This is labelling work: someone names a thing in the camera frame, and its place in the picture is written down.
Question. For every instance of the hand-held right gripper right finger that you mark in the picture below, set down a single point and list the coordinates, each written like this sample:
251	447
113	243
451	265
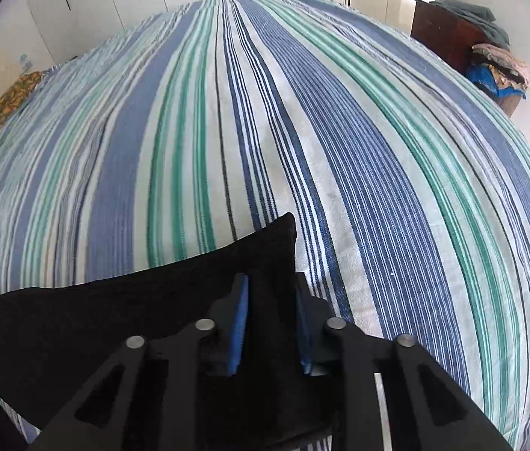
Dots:
303	333

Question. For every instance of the orange patterned cloth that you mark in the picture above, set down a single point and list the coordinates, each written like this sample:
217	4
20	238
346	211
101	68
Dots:
2	108

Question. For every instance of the blue cloth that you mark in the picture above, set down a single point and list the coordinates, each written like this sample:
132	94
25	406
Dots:
481	77

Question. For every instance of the striped bedsheet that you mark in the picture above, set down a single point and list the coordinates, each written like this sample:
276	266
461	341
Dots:
293	127

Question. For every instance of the dark wooden cabinet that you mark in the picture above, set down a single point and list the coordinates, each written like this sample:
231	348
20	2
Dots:
438	33

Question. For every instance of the white wardrobe doors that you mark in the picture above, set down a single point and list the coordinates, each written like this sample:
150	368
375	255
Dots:
105	0

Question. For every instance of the pink patterned clothes pile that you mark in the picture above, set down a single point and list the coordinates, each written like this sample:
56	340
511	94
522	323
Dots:
499	58

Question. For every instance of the black pants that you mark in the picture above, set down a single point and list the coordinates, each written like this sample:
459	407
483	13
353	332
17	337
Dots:
105	319

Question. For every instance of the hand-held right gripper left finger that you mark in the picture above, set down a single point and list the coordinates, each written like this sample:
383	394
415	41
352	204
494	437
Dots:
239	324

